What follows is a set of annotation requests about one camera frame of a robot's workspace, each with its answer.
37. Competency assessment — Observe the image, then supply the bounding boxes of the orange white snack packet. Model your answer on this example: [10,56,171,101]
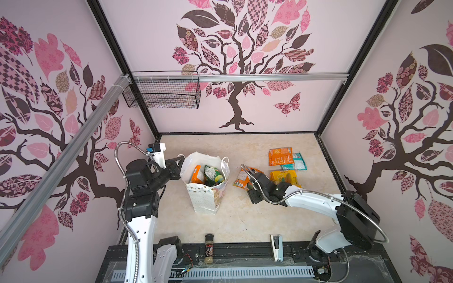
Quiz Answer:
[232,169,254,191]

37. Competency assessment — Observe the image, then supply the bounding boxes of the green Fox's bag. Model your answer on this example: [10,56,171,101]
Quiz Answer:
[204,165,225,187]

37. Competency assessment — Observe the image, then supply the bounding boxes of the white paper bag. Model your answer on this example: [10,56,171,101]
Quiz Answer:
[180,152,230,215]

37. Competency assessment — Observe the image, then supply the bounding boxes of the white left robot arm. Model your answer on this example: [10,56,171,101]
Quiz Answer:
[122,156,185,283]

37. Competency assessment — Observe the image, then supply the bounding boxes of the yellow orange mango snack bag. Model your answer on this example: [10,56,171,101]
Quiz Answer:
[270,171,300,187]

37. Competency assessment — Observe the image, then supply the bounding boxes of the orange snack packet far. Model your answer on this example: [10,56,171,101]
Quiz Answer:
[268,147,294,166]

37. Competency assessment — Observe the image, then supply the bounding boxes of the teal white snack packet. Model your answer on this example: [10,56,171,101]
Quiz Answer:
[281,153,307,171]

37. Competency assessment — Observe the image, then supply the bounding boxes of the spice bottle black cap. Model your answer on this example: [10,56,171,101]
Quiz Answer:
[204,233,214,264]

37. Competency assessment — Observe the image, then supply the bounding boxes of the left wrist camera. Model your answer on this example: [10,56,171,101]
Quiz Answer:
[146,143,166,169]

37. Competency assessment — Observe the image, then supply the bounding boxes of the black wire basket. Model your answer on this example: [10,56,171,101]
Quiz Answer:
[123,71,201,109]

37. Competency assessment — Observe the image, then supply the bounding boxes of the white slotted cable duct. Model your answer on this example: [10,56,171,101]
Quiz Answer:
[110,266,316,283]

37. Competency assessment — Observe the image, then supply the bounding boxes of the left aluminium rail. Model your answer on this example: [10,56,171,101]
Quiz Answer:
[1,74,131,264]

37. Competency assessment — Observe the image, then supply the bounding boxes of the aluminium rail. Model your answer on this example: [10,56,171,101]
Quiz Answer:
[132,73,349,83]
[1,74,131,264]

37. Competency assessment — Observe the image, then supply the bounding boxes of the back aluminium rail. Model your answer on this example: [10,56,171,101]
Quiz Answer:
[132,73,349,83]

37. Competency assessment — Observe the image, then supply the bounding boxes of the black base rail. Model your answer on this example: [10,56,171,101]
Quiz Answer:
[95,240,402,283]

